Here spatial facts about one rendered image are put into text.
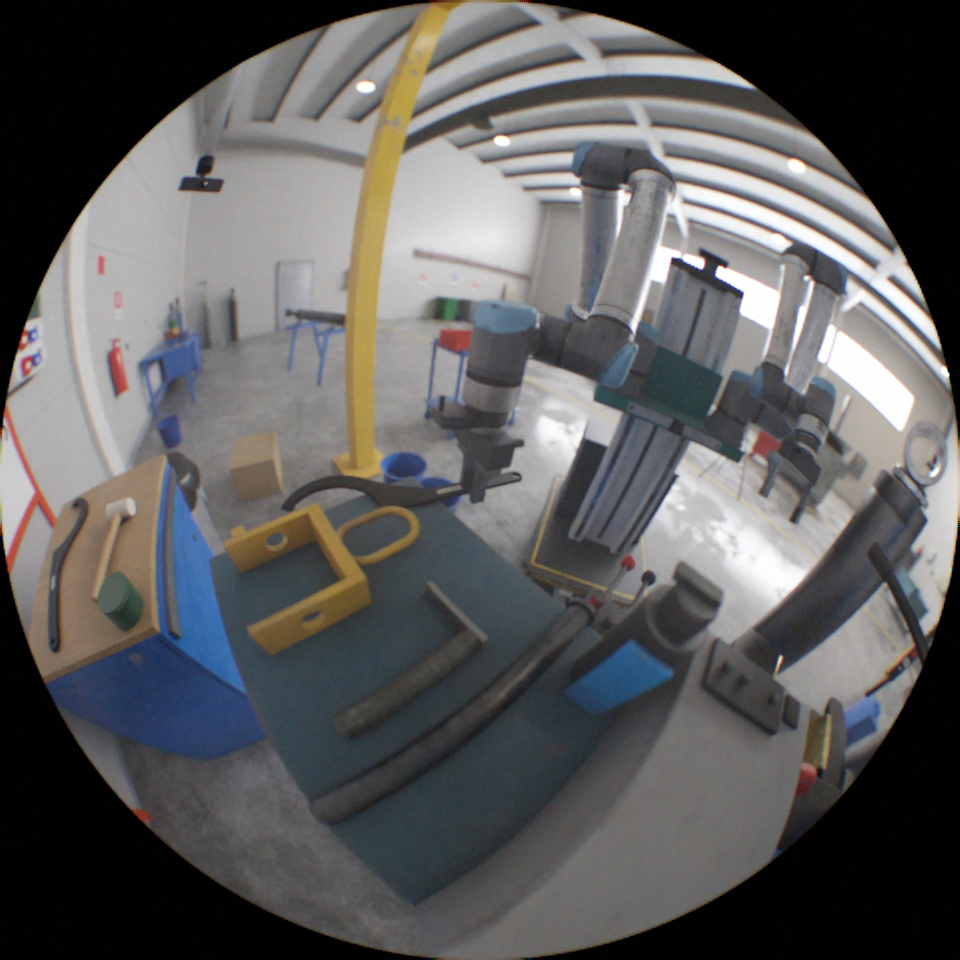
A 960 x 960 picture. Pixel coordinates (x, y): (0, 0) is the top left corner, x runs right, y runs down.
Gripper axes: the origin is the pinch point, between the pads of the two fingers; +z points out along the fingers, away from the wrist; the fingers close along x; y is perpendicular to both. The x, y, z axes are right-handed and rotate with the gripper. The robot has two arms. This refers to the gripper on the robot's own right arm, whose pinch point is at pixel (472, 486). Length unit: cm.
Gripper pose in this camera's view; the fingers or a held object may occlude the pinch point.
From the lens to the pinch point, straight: 58.0
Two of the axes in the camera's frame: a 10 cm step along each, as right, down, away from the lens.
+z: -1.6, 8.0, 5.8
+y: 8.5, -1.8, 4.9
